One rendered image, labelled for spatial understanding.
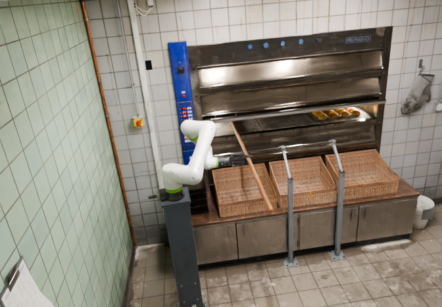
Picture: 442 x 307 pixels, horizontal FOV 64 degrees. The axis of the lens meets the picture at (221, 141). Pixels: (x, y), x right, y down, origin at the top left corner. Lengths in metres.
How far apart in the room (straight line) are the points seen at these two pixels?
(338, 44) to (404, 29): 0.64
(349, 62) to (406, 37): 0.58
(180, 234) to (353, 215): 1.80
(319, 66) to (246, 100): 0.77
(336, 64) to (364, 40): 0.33
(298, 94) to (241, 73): 0.62
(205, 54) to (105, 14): 0.91
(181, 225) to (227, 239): 0.94
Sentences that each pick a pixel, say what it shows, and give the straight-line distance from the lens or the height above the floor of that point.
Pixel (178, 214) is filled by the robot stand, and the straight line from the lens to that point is 2.62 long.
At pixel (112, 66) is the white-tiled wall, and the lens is 3.39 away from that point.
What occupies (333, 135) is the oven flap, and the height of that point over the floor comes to 1.05.
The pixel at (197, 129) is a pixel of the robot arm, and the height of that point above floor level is 1.60.
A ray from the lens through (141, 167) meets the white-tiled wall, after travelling 3.70.
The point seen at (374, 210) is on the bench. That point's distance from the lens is 3.84.
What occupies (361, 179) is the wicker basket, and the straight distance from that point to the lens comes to 4.07.
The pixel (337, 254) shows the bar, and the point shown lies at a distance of 3.91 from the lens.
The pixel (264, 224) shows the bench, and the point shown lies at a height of 0.47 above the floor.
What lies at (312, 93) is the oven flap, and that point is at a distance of 3.66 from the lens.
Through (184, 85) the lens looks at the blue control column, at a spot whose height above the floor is 1.75.
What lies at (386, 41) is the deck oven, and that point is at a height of 1.96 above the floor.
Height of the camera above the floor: 2.55
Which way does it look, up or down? 23 degrees down
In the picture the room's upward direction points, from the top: 5 degrees counter-clockwise
